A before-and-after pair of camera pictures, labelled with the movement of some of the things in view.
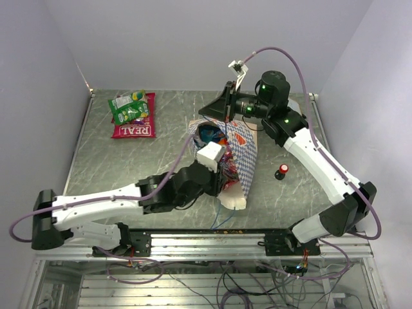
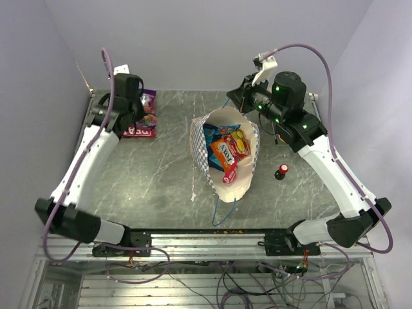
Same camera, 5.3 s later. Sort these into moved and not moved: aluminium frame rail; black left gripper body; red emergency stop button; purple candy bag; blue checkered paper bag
Moved: black left gripper body; purple candy bag
Not moved: blue checkered paper bag; red emergency stop button; aluminium frame rail
